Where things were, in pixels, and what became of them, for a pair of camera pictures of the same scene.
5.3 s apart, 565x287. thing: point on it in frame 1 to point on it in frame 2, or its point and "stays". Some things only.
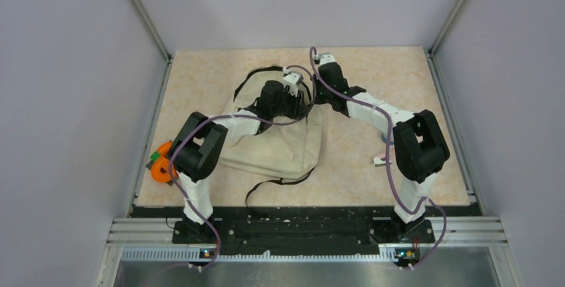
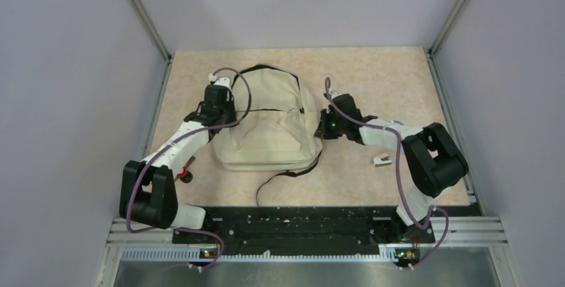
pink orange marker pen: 378,160 stays
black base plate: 304,230 stays
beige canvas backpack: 284,151 stays
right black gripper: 318,100 to 323,130
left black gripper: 298,102 to 230,103
